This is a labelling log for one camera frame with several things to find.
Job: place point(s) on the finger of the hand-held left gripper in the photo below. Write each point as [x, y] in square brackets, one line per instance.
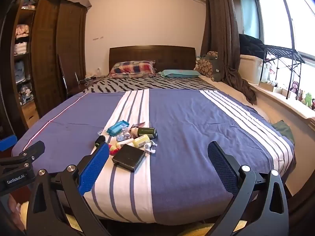
[34, 150]
[7, 142]

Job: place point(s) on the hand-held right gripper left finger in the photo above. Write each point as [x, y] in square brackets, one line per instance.
[93, 169]

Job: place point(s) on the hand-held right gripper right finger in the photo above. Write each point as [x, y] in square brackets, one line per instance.
[222, 169]

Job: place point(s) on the red yellow wrapper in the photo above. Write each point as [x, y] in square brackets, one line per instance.
[113, 150]

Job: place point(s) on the black marker green band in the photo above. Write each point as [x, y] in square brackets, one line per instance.
[100, 140]

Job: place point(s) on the black square box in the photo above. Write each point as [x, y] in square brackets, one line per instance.
[129, 156]

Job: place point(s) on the white tube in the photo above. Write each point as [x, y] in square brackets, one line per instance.
[124, 142]

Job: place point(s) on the clear plastic wrapper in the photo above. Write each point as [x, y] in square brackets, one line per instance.
[123, 136]

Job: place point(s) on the blue packet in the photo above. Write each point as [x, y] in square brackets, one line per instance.
[117, 128]

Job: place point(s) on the pale yellow tube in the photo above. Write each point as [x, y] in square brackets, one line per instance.
[140, 141]

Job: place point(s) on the pink striped wrapper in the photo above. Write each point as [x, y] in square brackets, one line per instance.
[134, 129]

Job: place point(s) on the dark green box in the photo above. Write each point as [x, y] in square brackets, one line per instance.
[147, 131]

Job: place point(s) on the patterned folded clothes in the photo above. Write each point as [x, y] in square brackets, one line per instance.
[25, 93]

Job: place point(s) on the light blue folded clothes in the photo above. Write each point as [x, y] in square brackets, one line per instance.
[22, 72]

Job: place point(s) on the green cloth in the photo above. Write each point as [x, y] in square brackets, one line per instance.
[284, 129]

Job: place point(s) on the black metal chair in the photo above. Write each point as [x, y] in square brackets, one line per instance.
[64, 78]

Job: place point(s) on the small beige box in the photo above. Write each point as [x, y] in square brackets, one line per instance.
[265, 86]

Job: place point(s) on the white striped folded clothes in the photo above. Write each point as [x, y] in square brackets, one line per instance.
[21, 48]

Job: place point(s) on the brown wooden wardrobe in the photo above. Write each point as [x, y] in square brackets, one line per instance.
[49, 54]

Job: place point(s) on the zebra print bedsheet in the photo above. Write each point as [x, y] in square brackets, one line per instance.
[147, 83]

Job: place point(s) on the white storage box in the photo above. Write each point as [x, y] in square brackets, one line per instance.
[249, 68]

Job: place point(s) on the brown patterned plush toy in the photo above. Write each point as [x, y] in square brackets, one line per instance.
[205, 66]

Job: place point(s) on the teal pillow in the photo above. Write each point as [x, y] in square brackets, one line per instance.
[179, 73]

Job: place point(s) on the clear plastic container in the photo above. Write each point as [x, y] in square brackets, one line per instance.
[266, 72]

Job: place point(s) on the plaid pillow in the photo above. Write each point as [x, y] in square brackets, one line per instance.
[133, 68]

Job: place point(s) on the monkey plush toy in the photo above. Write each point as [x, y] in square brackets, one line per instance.
[294, 86]

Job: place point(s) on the green frog toy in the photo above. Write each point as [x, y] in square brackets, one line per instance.
[308, 98]

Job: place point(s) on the pink folded clothes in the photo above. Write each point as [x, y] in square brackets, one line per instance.
[22, 30]

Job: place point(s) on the black jacket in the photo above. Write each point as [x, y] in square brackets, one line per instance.
[251, 45]

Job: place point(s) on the dark wooden headboard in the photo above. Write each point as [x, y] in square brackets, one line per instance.
[152, 54]

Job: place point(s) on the black folding rack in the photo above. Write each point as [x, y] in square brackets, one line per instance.
[283, 51]

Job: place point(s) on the brown curtain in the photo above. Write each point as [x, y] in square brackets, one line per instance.
[219, 29]

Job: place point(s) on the teal roller blind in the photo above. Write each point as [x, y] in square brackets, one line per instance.
[248, 12]

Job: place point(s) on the window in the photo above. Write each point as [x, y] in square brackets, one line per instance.
[273, 17]

